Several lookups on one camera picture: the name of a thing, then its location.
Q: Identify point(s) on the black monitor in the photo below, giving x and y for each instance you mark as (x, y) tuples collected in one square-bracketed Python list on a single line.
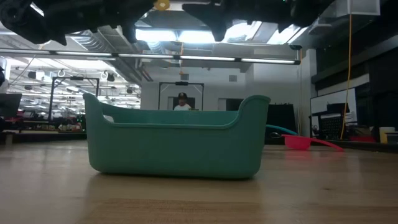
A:
[(9, 105)]

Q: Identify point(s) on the person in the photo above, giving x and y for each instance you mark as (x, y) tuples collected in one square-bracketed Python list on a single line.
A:
[(182, 106)]

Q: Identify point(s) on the red flat object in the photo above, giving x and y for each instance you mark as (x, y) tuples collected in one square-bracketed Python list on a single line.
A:
[(362, 138)]

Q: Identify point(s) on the black background frame rig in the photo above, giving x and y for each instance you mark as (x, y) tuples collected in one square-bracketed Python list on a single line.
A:
[(74, 78), (181, 83)]

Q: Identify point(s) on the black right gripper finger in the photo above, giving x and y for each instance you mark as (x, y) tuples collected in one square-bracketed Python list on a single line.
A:
[(214, 17)]

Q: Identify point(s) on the teal plastic basket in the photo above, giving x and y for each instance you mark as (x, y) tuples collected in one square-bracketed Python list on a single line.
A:
[(174, 149)]

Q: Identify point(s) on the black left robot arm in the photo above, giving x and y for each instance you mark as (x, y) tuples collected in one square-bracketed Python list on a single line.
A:
[(28, 18)]

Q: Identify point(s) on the yellow measuring cup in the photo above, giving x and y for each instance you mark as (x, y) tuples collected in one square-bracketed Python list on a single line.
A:
[(162, 4)]

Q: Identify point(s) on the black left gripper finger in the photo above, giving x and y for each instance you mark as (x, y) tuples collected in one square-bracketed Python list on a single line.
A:
[(144, 6), (130, 31)]

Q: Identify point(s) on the white board panel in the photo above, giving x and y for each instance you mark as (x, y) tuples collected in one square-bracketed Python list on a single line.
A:
[(334, 98)]

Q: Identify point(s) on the black cabinet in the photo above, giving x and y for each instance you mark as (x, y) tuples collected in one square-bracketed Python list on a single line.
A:
[(281, 115)]

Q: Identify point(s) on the long LED light bar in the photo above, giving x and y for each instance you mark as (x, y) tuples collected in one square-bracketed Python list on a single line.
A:
[(149, 56)]

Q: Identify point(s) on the red measuring cup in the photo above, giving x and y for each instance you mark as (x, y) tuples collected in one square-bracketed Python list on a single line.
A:
[(295, 142)]

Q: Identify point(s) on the black perforated panel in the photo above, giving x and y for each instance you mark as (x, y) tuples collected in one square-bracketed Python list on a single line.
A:
[(331, 127)]

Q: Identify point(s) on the pale yellow container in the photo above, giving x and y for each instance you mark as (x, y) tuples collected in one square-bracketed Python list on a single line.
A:
[(386, 133)]

